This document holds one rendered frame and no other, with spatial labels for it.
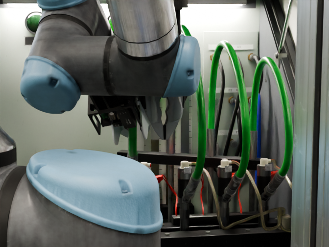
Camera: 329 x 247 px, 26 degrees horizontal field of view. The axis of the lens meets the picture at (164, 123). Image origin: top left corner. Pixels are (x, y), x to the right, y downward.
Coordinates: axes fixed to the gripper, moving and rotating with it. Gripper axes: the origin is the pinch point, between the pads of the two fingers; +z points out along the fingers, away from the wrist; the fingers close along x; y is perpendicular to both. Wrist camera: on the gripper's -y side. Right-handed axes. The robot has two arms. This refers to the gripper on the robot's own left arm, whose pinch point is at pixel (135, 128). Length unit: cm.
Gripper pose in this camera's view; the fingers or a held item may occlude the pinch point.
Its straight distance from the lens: 120.7
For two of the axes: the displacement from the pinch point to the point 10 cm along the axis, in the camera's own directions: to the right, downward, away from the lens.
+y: 0.4, 7.8, -6.3
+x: 9.7, -1.9, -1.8
